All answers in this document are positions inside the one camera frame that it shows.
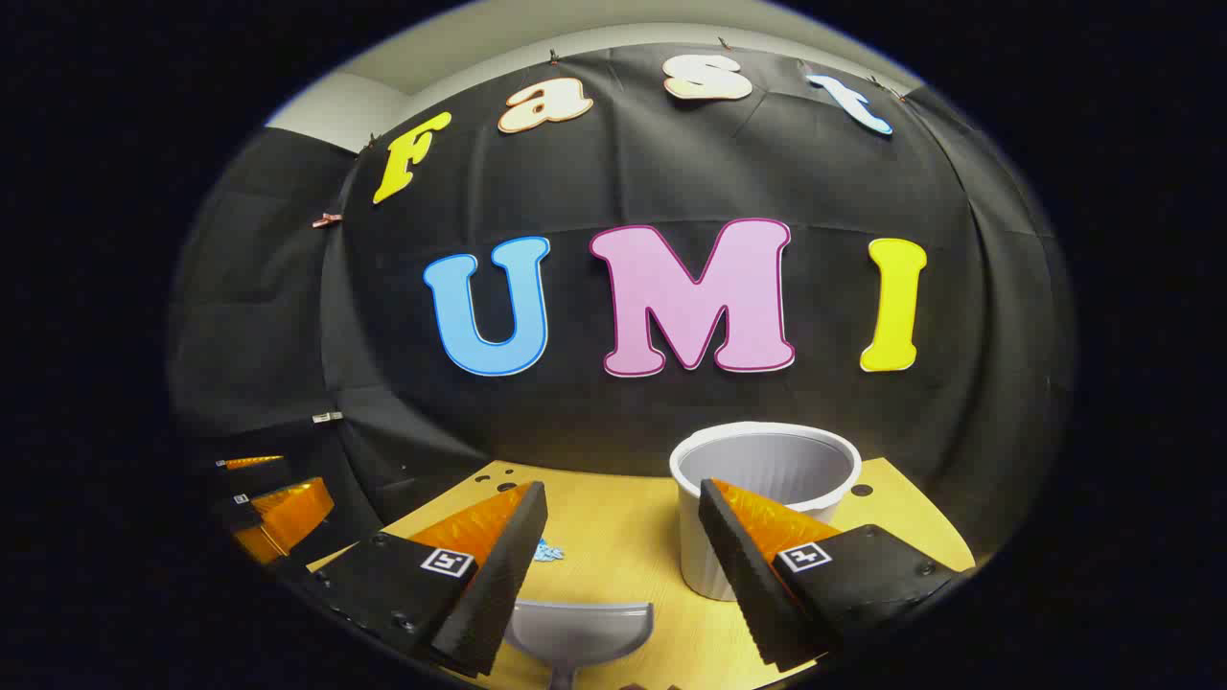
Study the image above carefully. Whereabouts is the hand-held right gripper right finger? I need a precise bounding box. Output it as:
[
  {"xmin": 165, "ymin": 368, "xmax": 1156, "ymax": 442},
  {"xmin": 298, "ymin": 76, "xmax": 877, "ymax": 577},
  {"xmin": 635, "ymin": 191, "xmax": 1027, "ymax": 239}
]
[{"xmin": 698, "ymin": 477, "xmax": 960, "ymax": 674}]

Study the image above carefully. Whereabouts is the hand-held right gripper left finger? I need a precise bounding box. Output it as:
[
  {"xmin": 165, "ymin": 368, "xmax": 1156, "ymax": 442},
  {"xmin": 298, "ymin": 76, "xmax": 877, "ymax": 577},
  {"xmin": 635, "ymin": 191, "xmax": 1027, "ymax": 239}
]
[{"xmin": 312, "ymin": 481, "xmax": 549, "ymax": 678}]

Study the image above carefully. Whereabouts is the white ribbed garbage bin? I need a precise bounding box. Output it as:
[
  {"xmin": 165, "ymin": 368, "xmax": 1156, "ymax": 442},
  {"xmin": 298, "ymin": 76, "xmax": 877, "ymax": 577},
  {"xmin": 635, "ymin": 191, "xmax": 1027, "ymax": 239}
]
[{"xmin": 669, "ymin": 422, "xmax": 863, "ymax": 602}]

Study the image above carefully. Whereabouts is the grey plastic dustpan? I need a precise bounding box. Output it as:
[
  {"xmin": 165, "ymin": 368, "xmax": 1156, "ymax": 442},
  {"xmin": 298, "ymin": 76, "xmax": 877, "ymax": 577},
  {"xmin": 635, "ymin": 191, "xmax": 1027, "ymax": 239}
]
[{"xmin": 505, "ymin": 601, "xmax": 655, "ymax": 690}]

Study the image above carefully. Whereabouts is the wooden desktop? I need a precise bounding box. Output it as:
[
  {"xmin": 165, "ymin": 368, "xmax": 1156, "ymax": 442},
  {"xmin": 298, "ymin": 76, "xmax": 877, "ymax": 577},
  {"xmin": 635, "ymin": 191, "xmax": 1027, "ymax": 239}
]
[{"xmin": 307, "ymin": 458, "xmax": 977, "ymax": 690}]

